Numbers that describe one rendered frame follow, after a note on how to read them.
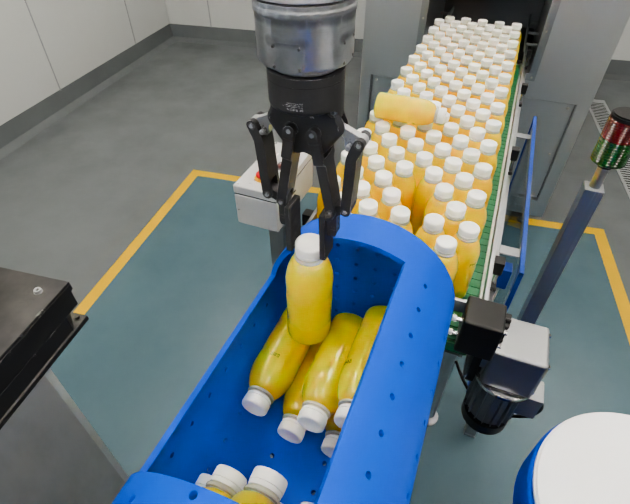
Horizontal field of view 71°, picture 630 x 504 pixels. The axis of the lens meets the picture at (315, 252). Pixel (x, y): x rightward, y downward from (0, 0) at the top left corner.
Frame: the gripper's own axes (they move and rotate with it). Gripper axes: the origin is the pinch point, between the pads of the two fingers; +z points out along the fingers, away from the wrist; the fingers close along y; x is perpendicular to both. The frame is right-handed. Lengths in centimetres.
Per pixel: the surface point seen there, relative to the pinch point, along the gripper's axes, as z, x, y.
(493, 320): 27.1, 18.5, 27.2
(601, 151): 9, 52, 39
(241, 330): 15.8, -7.1, -7.8
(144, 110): 126, 231, -246
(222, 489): 15.7, -26.6, 0.7
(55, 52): 85, 221, -311
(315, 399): 19.5, -11.2, 5.2
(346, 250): 10.8, 9.3, 2.1
